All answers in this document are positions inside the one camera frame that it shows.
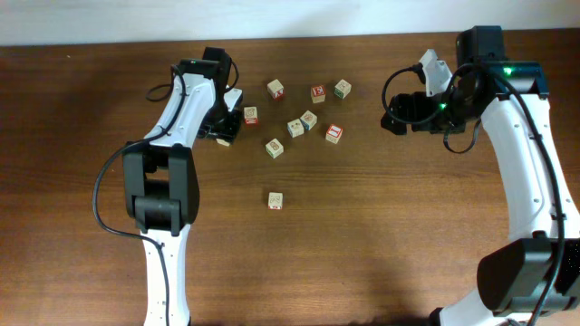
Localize red letter V block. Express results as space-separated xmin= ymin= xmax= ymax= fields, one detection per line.
xmin=216 ymin=139 xmax=231 ymax=147

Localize wooden block red bottom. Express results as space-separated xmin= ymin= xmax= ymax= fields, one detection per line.
xmin=244 ymin=107 xmax=258 ymax=124

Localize wooden block red edge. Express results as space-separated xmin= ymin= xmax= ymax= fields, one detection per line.
xmin=267 ymin=192 xmax=284 ymax=210

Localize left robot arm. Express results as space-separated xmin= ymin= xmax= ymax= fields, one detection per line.
xmin=122 ymin=47 xmax=243 ymax=325

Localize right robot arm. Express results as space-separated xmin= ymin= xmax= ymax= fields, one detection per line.
xmin=381 ymin=26 xmax=579 ymax=326

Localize wooden block pineapple picture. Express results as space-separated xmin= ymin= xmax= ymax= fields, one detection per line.
xmin=266 ymin=139 xmax=284 ymax=158

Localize wooden block red side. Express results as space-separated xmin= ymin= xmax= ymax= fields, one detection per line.
xmin=266 ymin=79 xmax=285 ymax=101

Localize wooden block blue S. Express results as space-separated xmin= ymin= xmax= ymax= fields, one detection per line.
xmin=287 ymin=119 xmax=305 ymax=138

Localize wooden block shell picture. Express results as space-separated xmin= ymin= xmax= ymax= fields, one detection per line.
xmin=299 ymin=110 xmax=317 ymax=130

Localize wooden block green side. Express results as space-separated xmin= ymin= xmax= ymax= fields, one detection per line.
xmin=334 ymin=79 xmax=352 ymax=100

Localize red letter I block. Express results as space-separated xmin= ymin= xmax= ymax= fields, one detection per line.
xmin=325 ymin=124 xmax=343 ymax=144

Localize red letter E block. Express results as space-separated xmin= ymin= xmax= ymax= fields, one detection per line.
xmin=310 ymin=85 xmax=326 ymax=103

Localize right black camera cable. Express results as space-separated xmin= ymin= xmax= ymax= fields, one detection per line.
xmin=381 ymin=61 xmax=567 ymax=326

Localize black camera cable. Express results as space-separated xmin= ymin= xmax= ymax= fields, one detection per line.
xmin=92 ymin=60 xmax=240 ymax=326
xmin=381 ymin=61 xmax=567 ymax=326

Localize left black camera cable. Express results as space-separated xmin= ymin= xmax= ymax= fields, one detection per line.
xmin=92 ymin=60 xmax=240 ymax=326

